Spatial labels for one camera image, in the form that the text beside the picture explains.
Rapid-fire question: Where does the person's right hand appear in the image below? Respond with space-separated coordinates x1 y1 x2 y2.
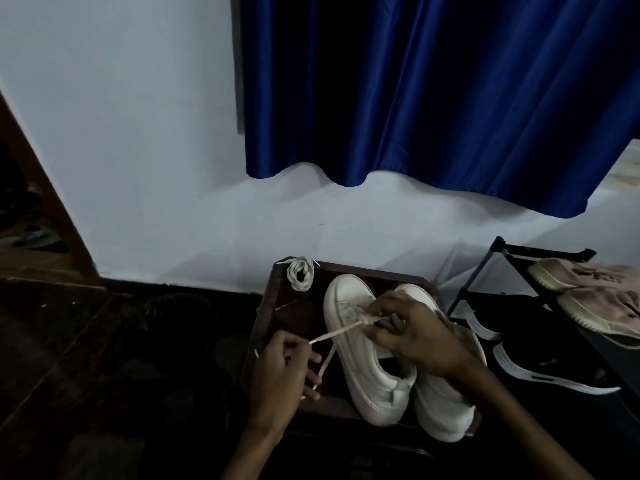
361 290 487 381

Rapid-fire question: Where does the person's right forearm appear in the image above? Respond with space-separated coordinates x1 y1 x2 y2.
459 361 597 480

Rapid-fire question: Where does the black shoe rack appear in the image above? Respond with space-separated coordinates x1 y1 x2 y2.
446 236 640 407

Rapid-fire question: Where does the black sneaker white sole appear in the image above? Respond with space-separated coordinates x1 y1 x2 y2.
491 342 623 397
464 308 503 343

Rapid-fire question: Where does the white shoelace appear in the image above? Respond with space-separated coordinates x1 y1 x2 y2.
276 255 321 293
253 308 387 401

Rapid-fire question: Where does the pink sneaker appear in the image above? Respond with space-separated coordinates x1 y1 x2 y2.
555 286 640 351
527 257 640 291

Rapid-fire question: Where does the white window grille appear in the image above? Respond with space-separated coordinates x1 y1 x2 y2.
606 141 640 189

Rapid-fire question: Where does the grey slipper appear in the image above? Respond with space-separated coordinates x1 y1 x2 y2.
5 228 62 249

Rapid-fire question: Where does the person's left hand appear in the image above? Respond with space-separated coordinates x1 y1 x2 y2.
246 329 325 441

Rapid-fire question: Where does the blue curtain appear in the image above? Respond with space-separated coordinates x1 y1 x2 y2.
238 0 640 219

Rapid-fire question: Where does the brown wooden door frame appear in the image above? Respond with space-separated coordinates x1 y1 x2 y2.
0 91 107 289

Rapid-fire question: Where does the dark brown plastic stool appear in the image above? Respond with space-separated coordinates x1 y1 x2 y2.
239 256 485 437

